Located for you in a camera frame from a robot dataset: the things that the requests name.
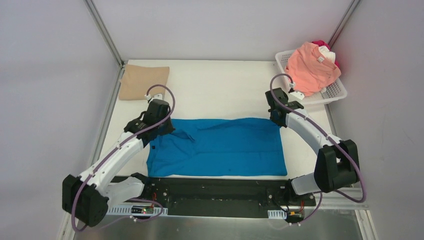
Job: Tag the blue t shirt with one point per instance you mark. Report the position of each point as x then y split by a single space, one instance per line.
218 147

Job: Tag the magenta garment in basket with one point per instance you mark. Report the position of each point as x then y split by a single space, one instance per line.
323 43

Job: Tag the white plastic basket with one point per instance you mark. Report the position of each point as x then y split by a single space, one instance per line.
335 91

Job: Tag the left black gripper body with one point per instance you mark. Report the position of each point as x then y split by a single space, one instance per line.
164 127

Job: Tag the aluminium frame rail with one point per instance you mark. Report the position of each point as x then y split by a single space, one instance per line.
97 18
349 12

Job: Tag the controller board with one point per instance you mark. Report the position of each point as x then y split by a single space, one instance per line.
138 210
290 217

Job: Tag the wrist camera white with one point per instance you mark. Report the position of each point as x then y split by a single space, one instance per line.
150 97
297 94

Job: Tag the salmon pink t shirt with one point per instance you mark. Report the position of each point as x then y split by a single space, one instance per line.
310 71

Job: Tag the right controller board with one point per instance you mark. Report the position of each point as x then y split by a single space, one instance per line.
290 217

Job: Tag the aluminium frame rail right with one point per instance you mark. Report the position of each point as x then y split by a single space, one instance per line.
349 12

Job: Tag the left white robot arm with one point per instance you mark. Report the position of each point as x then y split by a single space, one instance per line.
88 196

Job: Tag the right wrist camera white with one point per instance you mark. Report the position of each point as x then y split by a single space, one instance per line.
297 94

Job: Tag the aluminium frame rail left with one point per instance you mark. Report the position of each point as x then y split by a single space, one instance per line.
97 18

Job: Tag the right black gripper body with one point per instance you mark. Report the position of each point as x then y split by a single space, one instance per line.
276 117

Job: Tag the white garment in basket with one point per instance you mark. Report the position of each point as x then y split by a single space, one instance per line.
327 53

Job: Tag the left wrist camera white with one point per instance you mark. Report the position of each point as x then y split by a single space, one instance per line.
150 97

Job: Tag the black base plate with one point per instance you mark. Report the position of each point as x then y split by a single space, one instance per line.
223 198

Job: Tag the left controller board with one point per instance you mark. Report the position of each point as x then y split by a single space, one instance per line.
138 210

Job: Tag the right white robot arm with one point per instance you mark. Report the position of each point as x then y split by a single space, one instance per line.
337 163

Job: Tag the folded beige t shirt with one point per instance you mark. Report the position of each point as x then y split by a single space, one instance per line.
136 81

